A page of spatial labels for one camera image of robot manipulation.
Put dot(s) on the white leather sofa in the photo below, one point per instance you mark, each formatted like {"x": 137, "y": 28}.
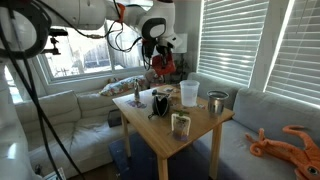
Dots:
{"x": 66, "y": 133}

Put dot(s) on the wide white window blinds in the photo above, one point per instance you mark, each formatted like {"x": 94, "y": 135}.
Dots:
{"x": 233, "y": 36}

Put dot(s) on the black box under table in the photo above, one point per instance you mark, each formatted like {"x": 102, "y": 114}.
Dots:
{"x": 114, "y": 118}

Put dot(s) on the metal cup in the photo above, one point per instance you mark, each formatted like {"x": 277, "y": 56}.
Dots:
{"x": 217, "y": 104}

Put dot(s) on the grey fabric sofa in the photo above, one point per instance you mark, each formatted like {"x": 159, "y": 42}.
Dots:
{"x": 266, "y": 116}

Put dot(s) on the small slim bottle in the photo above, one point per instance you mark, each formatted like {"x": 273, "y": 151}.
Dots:
{"x": 136, "y": 91}

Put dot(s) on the clear plastic pitcher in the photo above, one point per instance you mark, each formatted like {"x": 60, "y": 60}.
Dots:
{"x": 189, "y": 94}

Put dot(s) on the floral pillow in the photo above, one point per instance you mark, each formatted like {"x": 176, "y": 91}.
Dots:
{"x": 121, "y": 86}

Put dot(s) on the light wooden table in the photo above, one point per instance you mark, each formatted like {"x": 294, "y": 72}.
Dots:
{"x": 166, "y": 130}

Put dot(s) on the dark blue rug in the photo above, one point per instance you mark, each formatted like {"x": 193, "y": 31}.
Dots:
{"x": 140, "y": 160}

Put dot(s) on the pink plush toy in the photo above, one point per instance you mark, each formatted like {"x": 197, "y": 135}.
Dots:
{"x": 151, "y": 78}

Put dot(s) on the wooden plate with items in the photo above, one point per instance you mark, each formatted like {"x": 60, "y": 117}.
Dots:
{"x": 166, "y": 90}

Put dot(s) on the small flat card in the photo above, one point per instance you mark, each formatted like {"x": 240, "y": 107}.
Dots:
{"x": 201, "y": 106}

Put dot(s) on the white picture frame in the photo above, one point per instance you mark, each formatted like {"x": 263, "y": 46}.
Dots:
{"x": 56, "y": 175}

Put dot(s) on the narrow white window blinds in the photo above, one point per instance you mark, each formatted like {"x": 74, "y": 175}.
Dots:
{"x": 298, "y": 50}

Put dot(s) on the orange squid plush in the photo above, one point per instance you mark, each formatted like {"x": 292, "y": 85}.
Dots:
{"x": 293, "y": 155}

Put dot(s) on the black boom pole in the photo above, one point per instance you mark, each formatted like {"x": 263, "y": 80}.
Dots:
{"x": 51, "y": 51}

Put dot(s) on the black camera on mount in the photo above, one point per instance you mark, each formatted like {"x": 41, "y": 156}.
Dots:
{"x": 57, "y": 32}

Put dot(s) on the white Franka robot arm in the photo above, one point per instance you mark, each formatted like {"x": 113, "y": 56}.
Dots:
{"x": 76, "y": 11}

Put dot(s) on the black heart-shaped purse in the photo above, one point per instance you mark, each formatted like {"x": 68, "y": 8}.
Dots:
{"x": 161, "y": 106}

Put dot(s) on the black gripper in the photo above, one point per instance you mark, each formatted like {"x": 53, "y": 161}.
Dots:
{"x": 154, "y": 50}

